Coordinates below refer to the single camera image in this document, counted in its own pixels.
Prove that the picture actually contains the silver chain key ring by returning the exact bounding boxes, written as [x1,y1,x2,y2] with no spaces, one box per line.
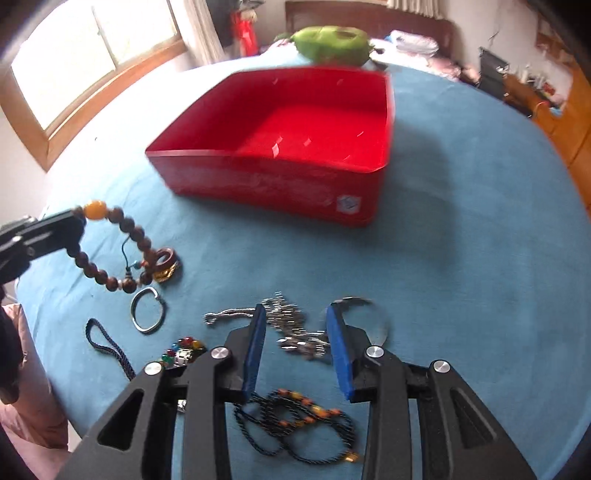
[203,291,391,363]

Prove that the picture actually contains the silver bangle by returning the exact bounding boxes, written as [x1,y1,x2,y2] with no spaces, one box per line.
[129,287,167,335]

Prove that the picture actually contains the blue bed blanket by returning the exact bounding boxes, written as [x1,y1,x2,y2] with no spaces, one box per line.
[17,58,590,479]

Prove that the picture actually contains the brown wooden bead bracelet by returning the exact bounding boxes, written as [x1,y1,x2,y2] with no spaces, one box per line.
[66,199,181,294]

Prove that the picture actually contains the red tin box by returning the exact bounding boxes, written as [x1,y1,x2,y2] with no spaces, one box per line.
[145,67,394,227]

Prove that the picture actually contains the left window curtain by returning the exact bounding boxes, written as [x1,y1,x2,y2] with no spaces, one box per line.
[170,0,226,66]

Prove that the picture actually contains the wooden wardrobe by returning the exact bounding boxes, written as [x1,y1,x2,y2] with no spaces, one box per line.
[533,66,591,213]

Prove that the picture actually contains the black office chair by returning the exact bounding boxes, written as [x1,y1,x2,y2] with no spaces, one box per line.
[478,47,510,100]

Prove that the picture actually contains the coat rack with clothes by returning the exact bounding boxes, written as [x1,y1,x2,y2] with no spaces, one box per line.
[206,0,264,58]

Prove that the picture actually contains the black braided cord charm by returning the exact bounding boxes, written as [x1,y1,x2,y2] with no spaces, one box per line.
[85,318,136,381]

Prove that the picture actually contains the green avocado plush toy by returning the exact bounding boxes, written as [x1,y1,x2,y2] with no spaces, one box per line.
[276,26,374,67]

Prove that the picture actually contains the multicolour bead bracelet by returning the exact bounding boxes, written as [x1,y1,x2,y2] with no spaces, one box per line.
[158,336,208,369]

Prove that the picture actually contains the black beaded cord bracelet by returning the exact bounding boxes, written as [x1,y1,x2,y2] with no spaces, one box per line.
[232,388,361,464]

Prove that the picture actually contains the folded patterned bedding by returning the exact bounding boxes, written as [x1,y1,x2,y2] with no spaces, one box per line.
[389,30,439,57]

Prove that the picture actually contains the large wooden frame window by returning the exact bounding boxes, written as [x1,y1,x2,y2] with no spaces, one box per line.
[1,1,186,171]

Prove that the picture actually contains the wooden desk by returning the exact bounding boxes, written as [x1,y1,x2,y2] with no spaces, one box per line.
[502,73,558,117]

